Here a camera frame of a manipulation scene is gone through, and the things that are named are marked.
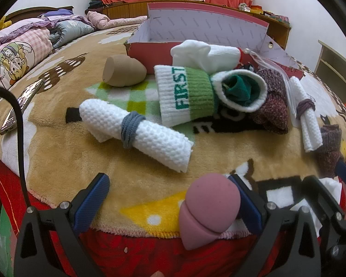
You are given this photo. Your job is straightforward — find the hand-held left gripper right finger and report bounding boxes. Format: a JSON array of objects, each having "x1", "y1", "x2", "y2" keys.
[{"x1": 229, "y1": 175, "x2": 320, "y2": 277}]

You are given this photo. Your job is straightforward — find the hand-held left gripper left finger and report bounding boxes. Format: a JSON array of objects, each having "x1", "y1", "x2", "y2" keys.
[{"x1": 13, "y1": 173, "x2": 110, "y2": 277}]

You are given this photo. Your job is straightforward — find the maroon melange knit sock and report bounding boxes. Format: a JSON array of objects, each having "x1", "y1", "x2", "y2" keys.
[
  {"x1": 317, "y1": 124, "x2": 346, "y2": 178},
  {"x1": 249, "y1": 91, "x2": 290, "y2": 135}
]

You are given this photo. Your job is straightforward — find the pink makeup sponge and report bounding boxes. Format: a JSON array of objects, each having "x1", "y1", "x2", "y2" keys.
[{"x1": 179, "y1": 172, "x2": 241, "y2": 251}]

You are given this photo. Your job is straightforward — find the white towel roll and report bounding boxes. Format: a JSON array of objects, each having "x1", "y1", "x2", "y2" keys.
[
  {"x1": 79, "y1": 98, "x2": 194, "y2": 174},
  {"x1": 288, "y1": 76, "x2": 323, "y2": 153}
]

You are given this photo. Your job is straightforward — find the purple melange knit sock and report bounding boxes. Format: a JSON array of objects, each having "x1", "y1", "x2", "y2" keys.
[{"x1": 257, "y1": 67, "x2": 290, "y2": 93}]

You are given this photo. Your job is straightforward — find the white and green knit sock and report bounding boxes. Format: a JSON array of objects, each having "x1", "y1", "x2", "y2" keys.
[{"x1": 154, "y1": 65, "x2": 268, "y2": 127}]

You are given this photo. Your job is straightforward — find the tan makeup sponge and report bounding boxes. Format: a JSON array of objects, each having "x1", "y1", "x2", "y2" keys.
[{"x1": 102, "y1": 54, "x2": 147, "y2": 87}]

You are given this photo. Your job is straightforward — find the white sock pair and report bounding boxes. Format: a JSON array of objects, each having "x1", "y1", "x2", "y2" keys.
[{"x1": 171, "y1": 40, "x2": 241, "y2": 72}]

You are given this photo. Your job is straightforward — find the red cardboard shoe box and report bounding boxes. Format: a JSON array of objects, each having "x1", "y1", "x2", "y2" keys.
[{"x1": 124, "y1": 2, "x2": 304, "y2": 78}]

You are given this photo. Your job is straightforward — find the light wooden shelf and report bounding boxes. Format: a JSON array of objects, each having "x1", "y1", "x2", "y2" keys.
[{"x1": 314, "y1": 40, "x2": 346, "y2": 93}]

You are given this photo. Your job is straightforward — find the smartphone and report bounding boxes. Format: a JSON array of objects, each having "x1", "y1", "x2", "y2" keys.
[{"x1": 0, "y1": 78, "x2": 45, "y2": 136}]

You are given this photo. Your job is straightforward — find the wooden cabinet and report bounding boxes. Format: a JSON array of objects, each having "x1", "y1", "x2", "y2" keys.
[{"x1": 102, "y1": 0, "x2": 292, "y2": 49}]

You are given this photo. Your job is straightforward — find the pink checkered cartoon pillow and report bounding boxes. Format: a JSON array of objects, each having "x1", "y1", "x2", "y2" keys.
[{"x1": 0, "y1": 17, "x2": 54, "y2": 110}]

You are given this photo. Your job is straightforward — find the grey-blue quilt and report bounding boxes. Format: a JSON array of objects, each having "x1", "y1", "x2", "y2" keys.
[{"x1": 46, "y1": 16, "x2": 95, "y2": 49}]

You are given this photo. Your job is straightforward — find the small boxes on cabinet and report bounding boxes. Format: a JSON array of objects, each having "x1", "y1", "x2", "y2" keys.
[{"x1": 238, "y1": 3, "x2": 290, "y2": 24}]

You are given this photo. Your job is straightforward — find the pink folded quilt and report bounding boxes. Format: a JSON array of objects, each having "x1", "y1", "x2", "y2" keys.
[{"x1": 86, "y1": 11, "x2": 147, "y2": 30}]

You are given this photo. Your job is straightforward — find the purple cloth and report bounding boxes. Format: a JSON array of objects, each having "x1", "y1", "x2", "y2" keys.
[{"x1": 37, "y1": 9, "x2": 75, "y2": 19}]

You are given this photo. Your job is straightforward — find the dark clothes pile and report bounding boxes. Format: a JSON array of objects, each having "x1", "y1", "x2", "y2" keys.
[{"x1": 88, "y1": 0, "x2": 110, "y2": 10}]

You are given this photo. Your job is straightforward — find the wooden headboard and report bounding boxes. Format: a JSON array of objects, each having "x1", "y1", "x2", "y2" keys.
[{"x1": 4, "y1": 6, "x2": 75, "y2": 21}]

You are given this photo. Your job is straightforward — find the black cable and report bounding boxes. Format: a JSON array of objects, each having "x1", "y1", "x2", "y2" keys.
[{"x1": 0, "y1": 85, "x2": 29, "y2": 208}]

